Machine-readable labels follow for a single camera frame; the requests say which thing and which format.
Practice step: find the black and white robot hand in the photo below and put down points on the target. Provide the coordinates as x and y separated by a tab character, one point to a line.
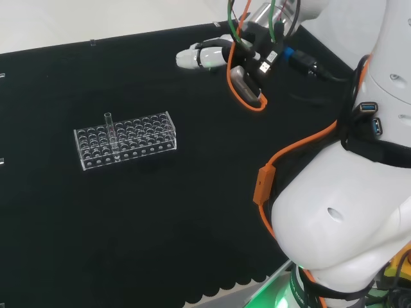
208	56

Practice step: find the clear glass test tube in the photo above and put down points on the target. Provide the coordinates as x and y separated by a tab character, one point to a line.
109	128

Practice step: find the clear plastic test tube rack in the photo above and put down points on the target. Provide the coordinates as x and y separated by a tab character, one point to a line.
147	134

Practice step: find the black bench cloth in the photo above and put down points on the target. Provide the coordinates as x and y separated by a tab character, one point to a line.
160	208

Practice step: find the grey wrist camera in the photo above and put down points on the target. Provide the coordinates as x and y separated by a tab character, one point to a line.
245	85

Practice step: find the grey base plate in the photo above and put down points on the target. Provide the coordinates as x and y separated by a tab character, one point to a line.
273	282

